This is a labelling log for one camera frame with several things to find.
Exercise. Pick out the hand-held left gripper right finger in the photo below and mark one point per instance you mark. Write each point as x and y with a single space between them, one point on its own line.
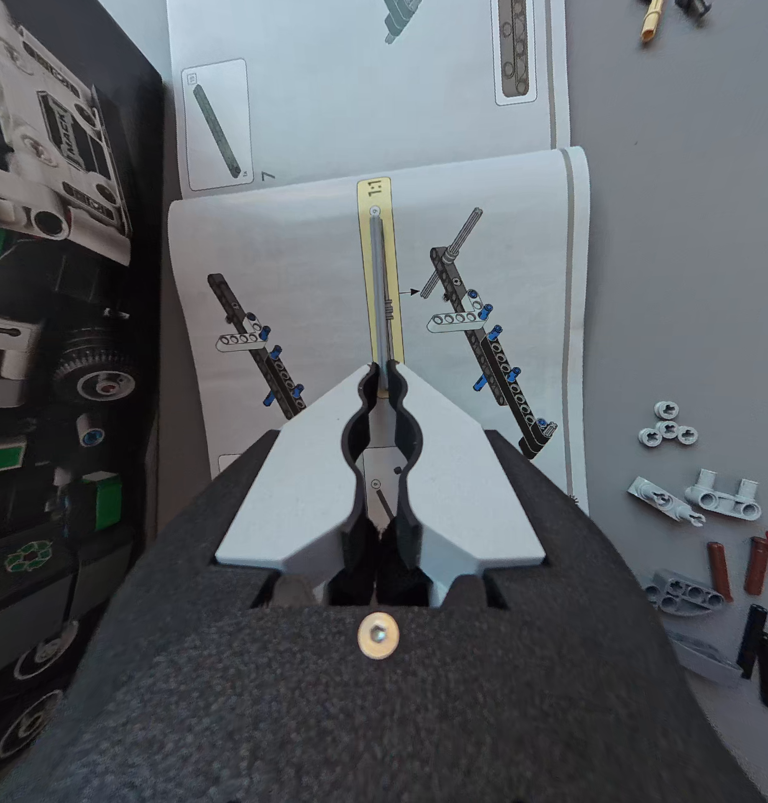
472 495

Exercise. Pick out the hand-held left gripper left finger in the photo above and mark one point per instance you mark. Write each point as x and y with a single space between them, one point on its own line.
290 495

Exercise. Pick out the long grey lego axle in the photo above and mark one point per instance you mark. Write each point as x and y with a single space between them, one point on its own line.
378 282

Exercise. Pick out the grey lego bush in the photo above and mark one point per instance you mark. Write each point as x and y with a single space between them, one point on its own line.
666 410
686 434
669 430
649 436

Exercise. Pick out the grey lego axle connector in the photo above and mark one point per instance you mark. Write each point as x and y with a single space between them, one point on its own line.
660 499

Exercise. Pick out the grey curved lego beam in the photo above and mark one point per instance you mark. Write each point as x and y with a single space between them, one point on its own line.
682 591

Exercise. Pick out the lego instruction booklet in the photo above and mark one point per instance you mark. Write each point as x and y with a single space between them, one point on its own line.
283 251

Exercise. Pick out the grey double lego connector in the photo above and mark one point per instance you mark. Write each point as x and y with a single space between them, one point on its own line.
726 497

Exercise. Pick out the brown lego pin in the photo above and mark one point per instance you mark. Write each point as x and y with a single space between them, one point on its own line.
720 571
757 566

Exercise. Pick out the grey lego panel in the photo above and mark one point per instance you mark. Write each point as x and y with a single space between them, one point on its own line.
704 660

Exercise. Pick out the lego set box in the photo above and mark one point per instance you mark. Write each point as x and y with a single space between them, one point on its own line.
58 313

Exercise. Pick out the black lego pin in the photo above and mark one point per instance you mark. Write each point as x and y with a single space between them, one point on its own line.
751 640

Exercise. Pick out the tan lego pin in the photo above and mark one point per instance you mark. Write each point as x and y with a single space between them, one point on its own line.
651 25

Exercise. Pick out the dark lego pin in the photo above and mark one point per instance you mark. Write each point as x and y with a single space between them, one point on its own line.
694 5

